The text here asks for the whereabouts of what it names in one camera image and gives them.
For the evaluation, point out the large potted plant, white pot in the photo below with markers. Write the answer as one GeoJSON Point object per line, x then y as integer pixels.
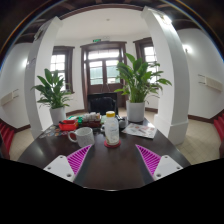
{"type": "Point", "coordinates": [140, 80]}

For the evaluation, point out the white speckled mug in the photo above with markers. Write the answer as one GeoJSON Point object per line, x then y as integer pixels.
{"type": "Point", "coordinates": [83, 136]}

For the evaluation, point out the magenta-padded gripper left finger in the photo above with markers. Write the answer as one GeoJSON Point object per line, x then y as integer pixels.
{"type": "Point", "coordinates": [61, 166]}

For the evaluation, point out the dark wooden framed window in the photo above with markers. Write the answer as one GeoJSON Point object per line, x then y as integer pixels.
{"type": "Point", "coordinates": [148, 53]}
{"type": "Point", "coordinates": [60, 65]}

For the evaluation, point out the dark sheet of round stickers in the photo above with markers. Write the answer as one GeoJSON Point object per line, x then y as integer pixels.
{"type": "Point", "coordinates": [53, 131]}

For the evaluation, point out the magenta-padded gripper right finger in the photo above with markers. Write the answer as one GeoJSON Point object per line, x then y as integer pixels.
{"type": "Point", "coordinates": [166, 166]}

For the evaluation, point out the tray of small cups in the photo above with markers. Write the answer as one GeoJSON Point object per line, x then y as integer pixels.
{"type": "Point", "coordinates": [90, 118]}

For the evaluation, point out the white sticker sheet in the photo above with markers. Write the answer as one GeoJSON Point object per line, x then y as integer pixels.
{"type": "Point", "coordinates": [140, 130]}

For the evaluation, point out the red plastic box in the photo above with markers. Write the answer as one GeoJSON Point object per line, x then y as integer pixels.
{"type": "Point", "coordinates": [68, 126]}

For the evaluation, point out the green exit sign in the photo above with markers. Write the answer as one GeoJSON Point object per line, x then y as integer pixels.
{"type": "Point", "coordinates": [96, 40]}

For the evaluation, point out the small potted plant, white pot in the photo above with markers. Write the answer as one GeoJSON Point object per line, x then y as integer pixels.
{"type": "Point", "coordinates": [53, 90]}

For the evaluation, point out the clear bottle with yellow cap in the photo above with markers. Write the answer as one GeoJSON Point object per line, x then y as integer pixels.
{"type": "Point", "coordinates": [111, 128]}

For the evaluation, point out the dark wooden double door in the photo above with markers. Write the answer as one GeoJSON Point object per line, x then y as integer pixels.
{"type": "Point", "coordinates": [100, 70]}

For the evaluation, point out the white wall heater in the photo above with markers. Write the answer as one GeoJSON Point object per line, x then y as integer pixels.
{"type": "Point", "coordinates": [211, 82]}
{"type": "Point", "coordinates": [8, 97]}

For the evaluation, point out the black office chair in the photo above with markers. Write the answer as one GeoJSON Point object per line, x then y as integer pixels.
{"type": "Point", "coordinates": [101, 103]}

